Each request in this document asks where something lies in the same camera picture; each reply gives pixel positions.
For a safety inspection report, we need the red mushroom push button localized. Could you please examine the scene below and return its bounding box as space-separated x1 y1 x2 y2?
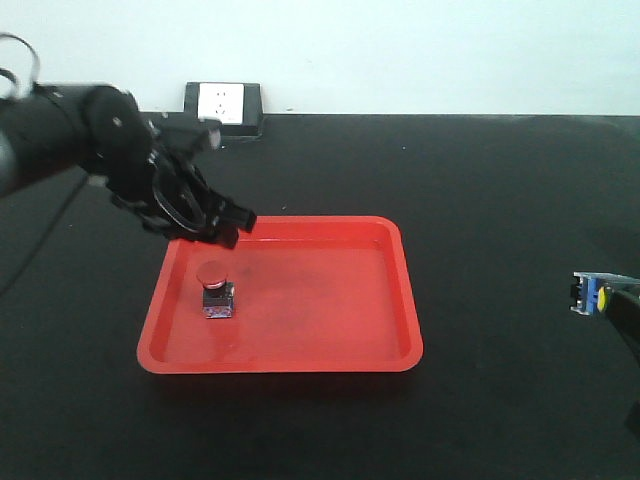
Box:
196 261 235 319

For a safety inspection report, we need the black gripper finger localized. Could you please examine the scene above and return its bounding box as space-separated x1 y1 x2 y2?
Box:
604 285 639 363

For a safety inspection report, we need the red plastic tray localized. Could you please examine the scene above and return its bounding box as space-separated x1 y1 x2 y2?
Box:
137 216 424 374

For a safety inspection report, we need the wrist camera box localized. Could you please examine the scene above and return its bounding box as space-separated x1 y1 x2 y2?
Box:
143 112 222 156

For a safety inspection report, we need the yellow mushroom push button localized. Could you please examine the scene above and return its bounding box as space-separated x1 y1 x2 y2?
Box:
570 271 639 316

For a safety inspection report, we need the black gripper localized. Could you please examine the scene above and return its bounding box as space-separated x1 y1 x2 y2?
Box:
109 147 257 250

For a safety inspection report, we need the black white power socket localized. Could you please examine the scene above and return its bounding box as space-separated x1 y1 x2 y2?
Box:
183 82 264 138

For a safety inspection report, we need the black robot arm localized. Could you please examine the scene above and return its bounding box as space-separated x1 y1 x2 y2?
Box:
1 84 257 249

